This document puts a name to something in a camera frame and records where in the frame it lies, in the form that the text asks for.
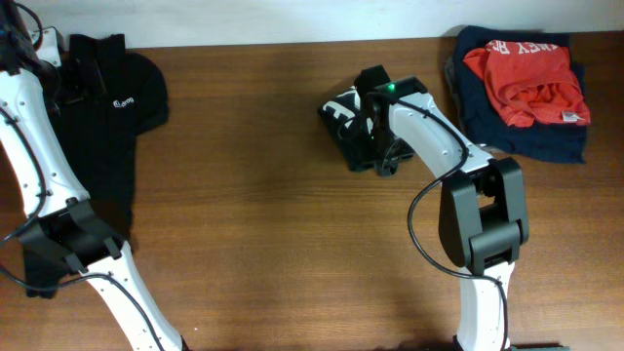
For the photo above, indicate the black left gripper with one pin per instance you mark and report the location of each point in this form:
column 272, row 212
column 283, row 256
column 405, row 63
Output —
column 78, row 90

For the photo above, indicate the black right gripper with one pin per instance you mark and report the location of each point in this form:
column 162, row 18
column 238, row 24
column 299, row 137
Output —
column 404, row 151

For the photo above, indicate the dark green t-shirt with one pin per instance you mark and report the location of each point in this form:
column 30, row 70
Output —
column 348, row 127

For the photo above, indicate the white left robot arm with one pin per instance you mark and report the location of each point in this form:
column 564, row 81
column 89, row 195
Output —
column 67, row 237

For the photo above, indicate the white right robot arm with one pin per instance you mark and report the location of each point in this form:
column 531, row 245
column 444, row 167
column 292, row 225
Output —
column 483, row 209

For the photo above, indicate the black zip-neck sweater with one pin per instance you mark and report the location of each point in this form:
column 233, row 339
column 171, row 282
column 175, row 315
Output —
column 98, row 136

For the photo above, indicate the navy blue folded garment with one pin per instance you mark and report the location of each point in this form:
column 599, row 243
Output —
column 555, row 143

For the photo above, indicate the red printed t-shirt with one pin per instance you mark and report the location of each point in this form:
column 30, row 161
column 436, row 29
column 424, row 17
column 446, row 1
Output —
column 529, row 83

